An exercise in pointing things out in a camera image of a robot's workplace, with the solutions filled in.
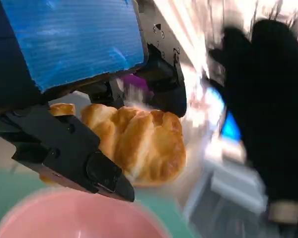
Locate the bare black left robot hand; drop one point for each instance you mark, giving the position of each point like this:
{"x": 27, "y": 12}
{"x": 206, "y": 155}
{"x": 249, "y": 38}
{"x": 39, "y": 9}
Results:
{"x": 77, "y": 37}

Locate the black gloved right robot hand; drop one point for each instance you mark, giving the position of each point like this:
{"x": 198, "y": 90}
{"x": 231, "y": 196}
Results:
{"x": 270, "y": 111}

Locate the braided toy bread loaf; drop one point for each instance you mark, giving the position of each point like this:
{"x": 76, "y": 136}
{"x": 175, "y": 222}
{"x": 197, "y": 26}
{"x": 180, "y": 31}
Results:
{"x": 144, "y": 143}

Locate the pink bowl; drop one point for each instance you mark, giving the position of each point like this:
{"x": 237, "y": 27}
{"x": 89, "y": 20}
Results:
{"x": 77, "y": 218}

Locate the blue lit screen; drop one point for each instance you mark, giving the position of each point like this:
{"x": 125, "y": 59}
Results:
{"x": 232, "y": 127}

